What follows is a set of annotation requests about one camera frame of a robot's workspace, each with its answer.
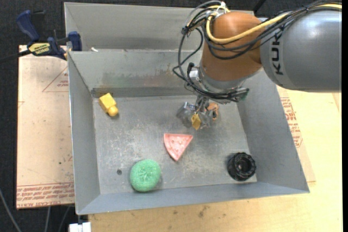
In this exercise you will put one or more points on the green scrubber ball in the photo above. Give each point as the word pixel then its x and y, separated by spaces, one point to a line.
pixel 145 175

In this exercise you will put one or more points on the small yellow block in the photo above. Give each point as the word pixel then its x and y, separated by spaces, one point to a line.
pixel 196 120

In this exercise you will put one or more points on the pink triangular wedge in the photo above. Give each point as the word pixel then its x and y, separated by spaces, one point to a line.
pixel 176 145

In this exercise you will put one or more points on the yellow toy block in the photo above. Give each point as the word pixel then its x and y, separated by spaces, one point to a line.
pixel 107 103

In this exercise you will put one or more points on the grey metal bin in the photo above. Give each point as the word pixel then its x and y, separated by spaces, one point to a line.
pixel 136 130

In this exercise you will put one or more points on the black cylinder on white bracket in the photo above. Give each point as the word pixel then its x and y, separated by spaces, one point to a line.
pixel 192 70

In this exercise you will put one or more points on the brown cardboard board, red print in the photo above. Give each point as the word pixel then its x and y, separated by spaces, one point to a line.
pixel 40 130

